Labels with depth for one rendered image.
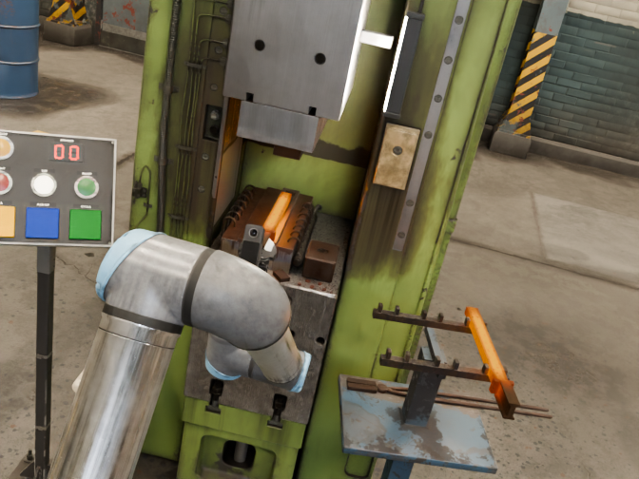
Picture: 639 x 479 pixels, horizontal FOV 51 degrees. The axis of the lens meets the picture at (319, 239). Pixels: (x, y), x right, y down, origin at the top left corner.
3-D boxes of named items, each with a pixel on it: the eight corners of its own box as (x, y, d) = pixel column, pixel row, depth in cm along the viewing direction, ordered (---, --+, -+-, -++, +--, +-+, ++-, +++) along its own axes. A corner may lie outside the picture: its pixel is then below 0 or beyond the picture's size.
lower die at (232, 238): (288, 274, 186) (294, 247, 182) (218, 258, 186) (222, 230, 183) (309, 218, 224) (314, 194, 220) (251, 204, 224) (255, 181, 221)
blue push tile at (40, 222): (58, 239, 166) (59, 208, 167) (25, 237, 163) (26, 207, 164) (58, 239, 168) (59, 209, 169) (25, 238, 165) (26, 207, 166)
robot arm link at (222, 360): (244, 390, 149) (252, 344, 143) (196, 374, 150) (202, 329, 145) (258, 367, 157) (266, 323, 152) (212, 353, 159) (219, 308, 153)
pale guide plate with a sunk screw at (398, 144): (404, 190, 184) (419, 131, 177) (372, 183, 185) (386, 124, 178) (404, 187, 186) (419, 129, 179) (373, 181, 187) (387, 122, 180)
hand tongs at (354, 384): (547, 410, 196) (549, 407, 195) (551, 420, 192) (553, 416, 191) (346, 380, 190) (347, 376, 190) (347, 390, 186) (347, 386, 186)
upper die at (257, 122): (312, 153, 171) (319, 117, 167) (236, 136, 171) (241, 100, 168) (330, 114, 209) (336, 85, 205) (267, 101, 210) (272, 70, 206)
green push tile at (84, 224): (100, 240, 169) (101, 210, 170) (68, 238, 167) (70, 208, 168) (99, 240, 171) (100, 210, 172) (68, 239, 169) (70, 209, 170)
